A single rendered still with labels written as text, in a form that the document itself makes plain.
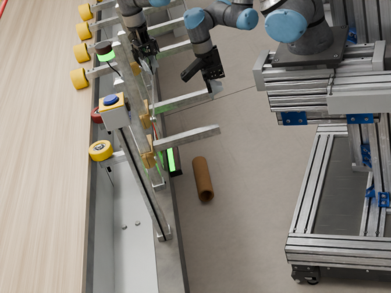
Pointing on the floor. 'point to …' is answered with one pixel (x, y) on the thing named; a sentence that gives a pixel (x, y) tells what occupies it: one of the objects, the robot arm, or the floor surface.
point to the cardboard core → (202, 179)
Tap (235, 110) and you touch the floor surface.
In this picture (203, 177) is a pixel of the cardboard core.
